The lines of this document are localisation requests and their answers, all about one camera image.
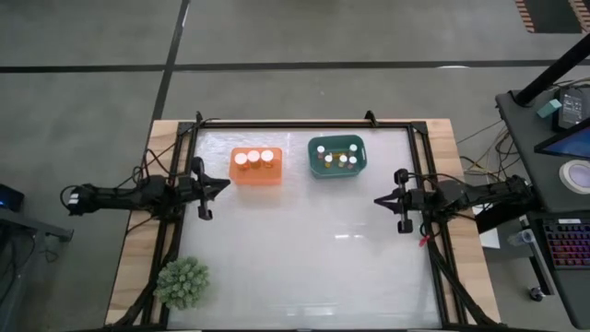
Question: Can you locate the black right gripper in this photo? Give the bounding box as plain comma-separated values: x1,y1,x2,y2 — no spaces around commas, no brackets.
373,168,434,234

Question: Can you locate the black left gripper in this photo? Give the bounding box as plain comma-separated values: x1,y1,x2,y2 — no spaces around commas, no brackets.
178,156,231,221

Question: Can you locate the orange translucent plastic bin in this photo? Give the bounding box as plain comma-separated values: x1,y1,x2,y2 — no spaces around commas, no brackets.
229,146,284,186

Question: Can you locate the teal plastic bin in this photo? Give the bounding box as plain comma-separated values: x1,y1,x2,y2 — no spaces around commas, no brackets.
307,134,369,180

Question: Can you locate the green artificial plant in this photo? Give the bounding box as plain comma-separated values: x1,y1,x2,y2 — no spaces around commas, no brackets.
153,256,211,311

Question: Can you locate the white paper sheet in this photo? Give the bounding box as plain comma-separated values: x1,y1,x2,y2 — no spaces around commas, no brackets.
473,196,502,250

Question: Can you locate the white glossy table sheet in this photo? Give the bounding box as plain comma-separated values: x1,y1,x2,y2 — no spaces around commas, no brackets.
168,127,443,329

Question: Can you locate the clear plastic bottle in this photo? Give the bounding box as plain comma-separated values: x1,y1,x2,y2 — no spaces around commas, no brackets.
506,228,536,247

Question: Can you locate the dark grey side desk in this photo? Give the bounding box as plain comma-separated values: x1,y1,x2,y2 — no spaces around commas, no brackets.
495,87,590,331

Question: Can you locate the white tape roll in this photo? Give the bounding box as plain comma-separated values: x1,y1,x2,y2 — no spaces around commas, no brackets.
558,159,590,196

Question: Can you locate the backlit black keyboard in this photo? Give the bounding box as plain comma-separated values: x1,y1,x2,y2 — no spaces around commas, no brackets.
542,218,590,271

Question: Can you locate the small teal box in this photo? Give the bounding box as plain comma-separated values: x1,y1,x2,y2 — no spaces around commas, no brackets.
536,98,563,119

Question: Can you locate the grey metal desk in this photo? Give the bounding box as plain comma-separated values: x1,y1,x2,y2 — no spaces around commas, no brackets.
0,183,75,332

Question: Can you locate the monitor with blue screen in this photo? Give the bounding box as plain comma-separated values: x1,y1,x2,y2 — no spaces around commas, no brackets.
534,120,590,160

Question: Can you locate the black handheld device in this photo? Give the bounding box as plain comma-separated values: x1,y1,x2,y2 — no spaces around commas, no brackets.
551,86,585,131

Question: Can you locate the black slanted pole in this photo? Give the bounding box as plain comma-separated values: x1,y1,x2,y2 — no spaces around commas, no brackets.
513,32,590,107

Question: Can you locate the black blue-lit device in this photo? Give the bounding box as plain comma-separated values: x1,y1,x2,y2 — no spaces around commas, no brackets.
0,184,26,212

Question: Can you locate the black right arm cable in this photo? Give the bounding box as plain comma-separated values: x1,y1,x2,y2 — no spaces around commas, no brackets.
407,171,463,185

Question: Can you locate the black aluminium table frame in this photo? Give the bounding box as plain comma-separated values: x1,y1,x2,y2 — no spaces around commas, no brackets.
108,110,499,332

